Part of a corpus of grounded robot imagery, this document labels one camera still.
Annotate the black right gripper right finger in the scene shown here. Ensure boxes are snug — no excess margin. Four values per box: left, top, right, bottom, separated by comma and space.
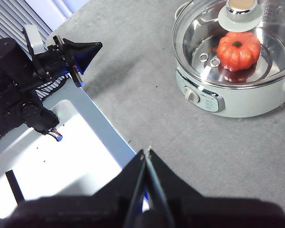
146, 149, 285, 228

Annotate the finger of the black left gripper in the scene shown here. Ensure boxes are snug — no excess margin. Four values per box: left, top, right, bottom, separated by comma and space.
63, 38, 103, 57
72, 47, 102, 75

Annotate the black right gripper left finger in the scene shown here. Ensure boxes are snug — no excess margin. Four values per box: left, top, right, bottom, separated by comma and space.
0, 149, 147, 228

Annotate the orange toy pumpkin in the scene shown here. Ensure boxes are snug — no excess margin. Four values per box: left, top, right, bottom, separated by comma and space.
216, 31, 262, 72

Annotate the glass lid with green knob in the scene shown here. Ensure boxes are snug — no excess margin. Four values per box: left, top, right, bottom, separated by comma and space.
172, 0, 285, 87

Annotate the pale green electric pot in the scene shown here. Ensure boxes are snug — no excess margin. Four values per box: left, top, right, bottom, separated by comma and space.
174, 0, 285, 119

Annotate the ribbed grey panel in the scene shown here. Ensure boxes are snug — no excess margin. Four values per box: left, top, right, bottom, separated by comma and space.
0, 0, 69, 95

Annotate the white robot stand platform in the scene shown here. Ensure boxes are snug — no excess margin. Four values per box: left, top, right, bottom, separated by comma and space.
0, 78, 137, 207

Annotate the black flat strip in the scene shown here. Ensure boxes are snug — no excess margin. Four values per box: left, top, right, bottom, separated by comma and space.
5, 170, 26, 205

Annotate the pale grey camera box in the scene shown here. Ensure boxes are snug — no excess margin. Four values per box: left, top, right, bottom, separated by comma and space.
22, 24, 44, 55

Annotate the red and blue wire bundle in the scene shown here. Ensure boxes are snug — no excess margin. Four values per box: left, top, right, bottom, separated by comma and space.
47, 127, 64, 143

